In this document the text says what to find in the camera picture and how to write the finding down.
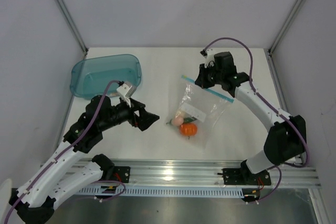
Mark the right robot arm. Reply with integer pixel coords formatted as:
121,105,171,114
195,50,307,184

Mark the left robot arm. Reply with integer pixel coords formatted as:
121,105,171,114
4,95,160,223

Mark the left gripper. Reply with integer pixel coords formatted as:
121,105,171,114
99,95,159,131

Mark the aluminium mounting rail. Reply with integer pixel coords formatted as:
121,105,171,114
112,159,321,189

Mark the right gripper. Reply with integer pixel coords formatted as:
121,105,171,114
195,62,224,89

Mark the white toy egg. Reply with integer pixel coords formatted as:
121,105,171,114
175,112,184,118

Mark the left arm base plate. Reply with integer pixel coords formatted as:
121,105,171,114
100,166,131,184

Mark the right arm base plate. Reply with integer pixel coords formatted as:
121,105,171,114
217,168,271,186

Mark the right frame post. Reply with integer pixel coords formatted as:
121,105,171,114
268,0,306,56

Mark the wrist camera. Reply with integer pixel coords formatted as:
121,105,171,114
117,82,133,107
200,48,215,68

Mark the teal plastic tub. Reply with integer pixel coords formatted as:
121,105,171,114
70,54,142,100

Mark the green toy pepper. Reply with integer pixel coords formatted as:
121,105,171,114
166,117,196,125

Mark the purple cable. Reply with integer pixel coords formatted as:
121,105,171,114
5,80,126,224
201,37,311,205

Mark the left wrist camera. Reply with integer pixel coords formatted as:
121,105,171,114
117,82,133,107

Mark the frame post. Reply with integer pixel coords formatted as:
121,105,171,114
268,0,306,56
54,0,88,54

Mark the left frame post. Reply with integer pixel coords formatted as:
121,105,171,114
54,0,88,54

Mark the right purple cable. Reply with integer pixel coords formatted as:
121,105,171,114
201,37,311,205

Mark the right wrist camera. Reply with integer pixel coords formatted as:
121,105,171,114
200,48,215,68

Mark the slotted cable duct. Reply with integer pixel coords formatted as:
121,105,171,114
76,185,244,198

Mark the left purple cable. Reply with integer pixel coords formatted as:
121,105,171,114
5,80,126,224

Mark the clear zip top bag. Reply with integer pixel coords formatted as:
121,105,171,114
166,75,234,148

